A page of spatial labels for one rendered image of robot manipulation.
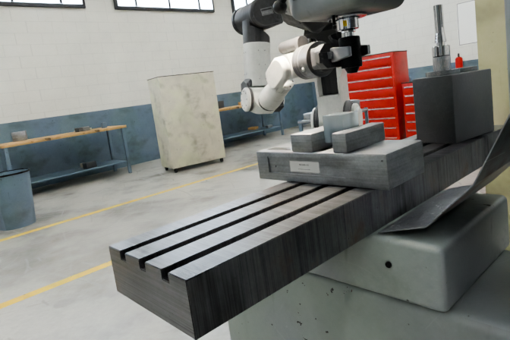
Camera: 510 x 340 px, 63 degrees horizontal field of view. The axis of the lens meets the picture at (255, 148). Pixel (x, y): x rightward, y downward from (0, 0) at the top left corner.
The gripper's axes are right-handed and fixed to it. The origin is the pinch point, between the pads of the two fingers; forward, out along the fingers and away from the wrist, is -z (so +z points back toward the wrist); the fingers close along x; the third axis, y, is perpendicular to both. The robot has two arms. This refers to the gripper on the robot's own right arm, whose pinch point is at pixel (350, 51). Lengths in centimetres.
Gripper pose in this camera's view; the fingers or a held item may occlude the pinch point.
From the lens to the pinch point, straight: 97.3
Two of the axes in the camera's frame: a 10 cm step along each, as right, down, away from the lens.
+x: 8.8, -1.8, 4.5
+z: -4.6, -0.5, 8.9
